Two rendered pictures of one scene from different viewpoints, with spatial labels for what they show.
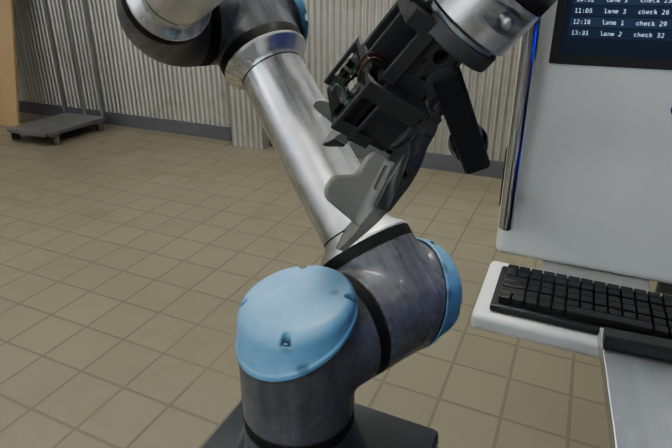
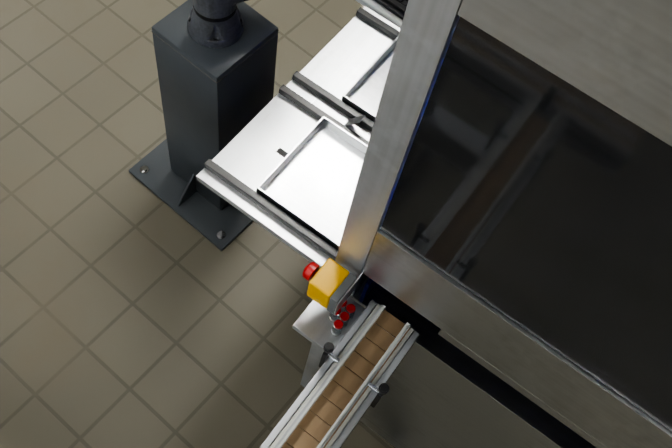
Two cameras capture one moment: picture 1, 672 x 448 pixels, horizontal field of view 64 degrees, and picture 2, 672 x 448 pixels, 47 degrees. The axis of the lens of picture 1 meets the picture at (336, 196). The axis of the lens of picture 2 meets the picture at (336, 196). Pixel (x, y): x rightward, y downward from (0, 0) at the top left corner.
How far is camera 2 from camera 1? 158 cm
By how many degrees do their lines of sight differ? 39
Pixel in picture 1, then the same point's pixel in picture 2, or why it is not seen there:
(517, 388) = not seen: hidden behind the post
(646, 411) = (345, 43)
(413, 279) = not seen: outside the picture
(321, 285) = not seen: outside the picture
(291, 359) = not seen: outside the picture
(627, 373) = (354, 28)
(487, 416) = not seen: hidden behind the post
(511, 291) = not seen: outside the picture
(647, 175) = not seen: outside the picture
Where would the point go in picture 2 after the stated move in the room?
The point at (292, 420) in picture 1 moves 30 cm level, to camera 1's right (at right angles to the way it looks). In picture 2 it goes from (206, 9) to (317, 41)
